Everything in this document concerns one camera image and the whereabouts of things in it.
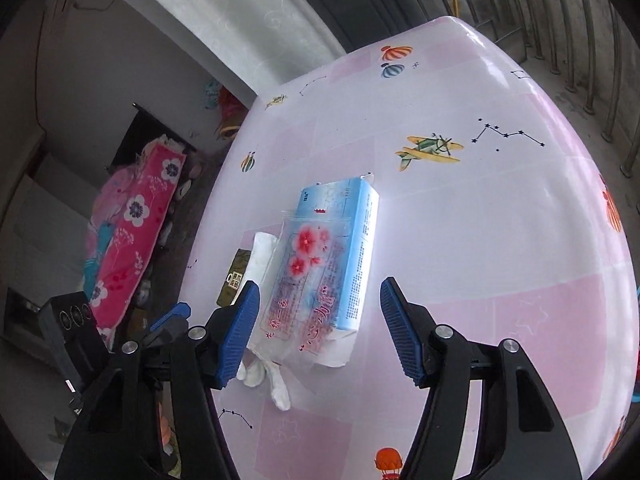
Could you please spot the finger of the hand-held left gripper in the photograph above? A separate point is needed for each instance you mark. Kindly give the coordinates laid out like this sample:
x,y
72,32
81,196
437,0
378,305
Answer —
x,y
170,316

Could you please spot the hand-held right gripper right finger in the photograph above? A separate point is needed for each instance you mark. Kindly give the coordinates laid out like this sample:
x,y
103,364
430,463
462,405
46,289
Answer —
x,y
400,330

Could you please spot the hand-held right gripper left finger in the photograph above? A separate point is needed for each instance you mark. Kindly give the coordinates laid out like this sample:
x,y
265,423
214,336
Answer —
x,y
237,335

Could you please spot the blue white medicine box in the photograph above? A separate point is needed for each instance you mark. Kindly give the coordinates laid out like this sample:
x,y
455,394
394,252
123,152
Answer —
x,y
360,260

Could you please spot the white paper tissue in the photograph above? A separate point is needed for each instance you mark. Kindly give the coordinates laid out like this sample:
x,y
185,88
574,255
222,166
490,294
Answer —
x,y
262,255

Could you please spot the clear red flower wrapper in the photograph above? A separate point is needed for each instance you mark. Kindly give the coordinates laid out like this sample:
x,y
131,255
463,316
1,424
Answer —
x,y
305,255

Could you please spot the gold foil packet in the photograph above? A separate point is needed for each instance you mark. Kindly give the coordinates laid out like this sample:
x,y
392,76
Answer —
x,y
235,270

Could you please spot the pink floral blanket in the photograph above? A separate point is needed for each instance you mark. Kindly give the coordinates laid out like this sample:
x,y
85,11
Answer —
x,y
135,220

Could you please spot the black cabinet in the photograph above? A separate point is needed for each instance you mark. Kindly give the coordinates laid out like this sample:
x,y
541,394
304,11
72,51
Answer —
x,y
132,135

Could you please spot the colourful cloth bundle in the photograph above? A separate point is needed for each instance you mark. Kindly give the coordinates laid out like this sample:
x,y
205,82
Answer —
x,y
230,107

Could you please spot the metal window railing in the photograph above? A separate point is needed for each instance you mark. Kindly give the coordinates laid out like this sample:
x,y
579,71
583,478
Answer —
x,y
608,125

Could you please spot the white patterned curtain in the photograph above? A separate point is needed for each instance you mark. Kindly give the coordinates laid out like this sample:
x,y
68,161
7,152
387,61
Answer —
x,y
225,10

